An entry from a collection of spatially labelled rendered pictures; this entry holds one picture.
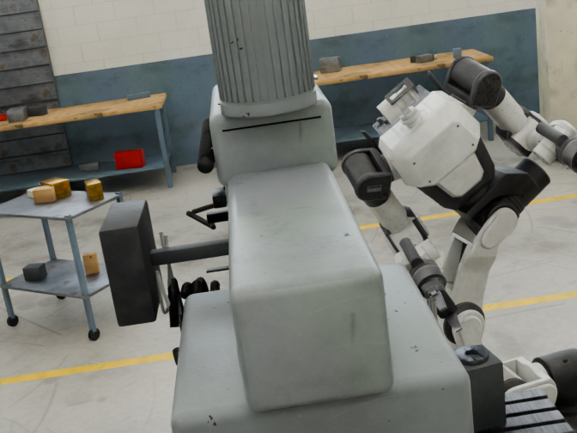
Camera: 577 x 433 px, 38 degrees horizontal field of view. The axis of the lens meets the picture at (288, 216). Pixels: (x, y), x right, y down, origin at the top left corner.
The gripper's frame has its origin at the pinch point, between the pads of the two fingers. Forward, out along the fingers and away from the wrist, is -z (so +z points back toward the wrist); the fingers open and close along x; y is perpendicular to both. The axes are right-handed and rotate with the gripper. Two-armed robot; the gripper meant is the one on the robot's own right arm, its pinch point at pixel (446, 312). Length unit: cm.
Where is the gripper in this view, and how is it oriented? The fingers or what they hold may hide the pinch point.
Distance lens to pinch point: 233.9
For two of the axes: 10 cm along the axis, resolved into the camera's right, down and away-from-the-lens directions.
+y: 8.2, -5.5, -1.5
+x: -5.1, -6.0, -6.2
